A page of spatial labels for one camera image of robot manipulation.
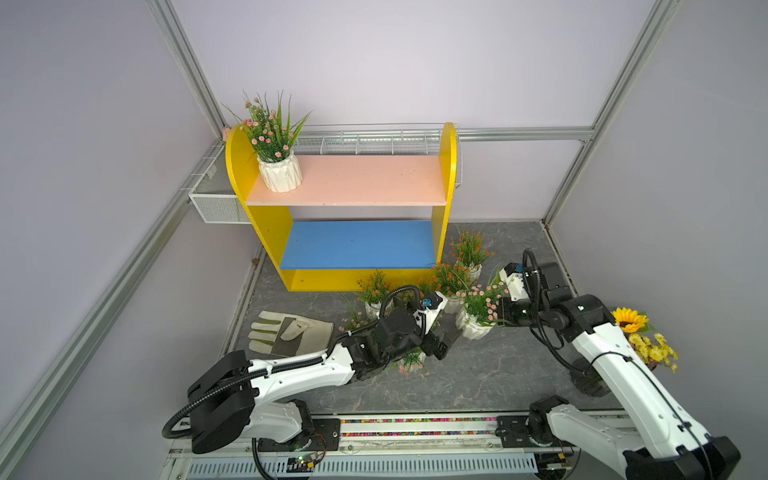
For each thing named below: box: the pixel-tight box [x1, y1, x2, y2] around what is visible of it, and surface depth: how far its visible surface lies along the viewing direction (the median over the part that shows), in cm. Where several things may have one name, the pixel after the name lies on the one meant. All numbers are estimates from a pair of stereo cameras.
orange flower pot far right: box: [449, 229, 496, 280], surface depth 95 cm
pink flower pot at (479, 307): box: [455, 272, 509, 340], surface depth 70 cm
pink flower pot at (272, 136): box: [221, 90, 313, 193], surface depth 68 cm
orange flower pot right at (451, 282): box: [430, 262, 471, 314], surface depth 87 cm
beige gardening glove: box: [248, 311, 334, 357], surface depth 93 cm
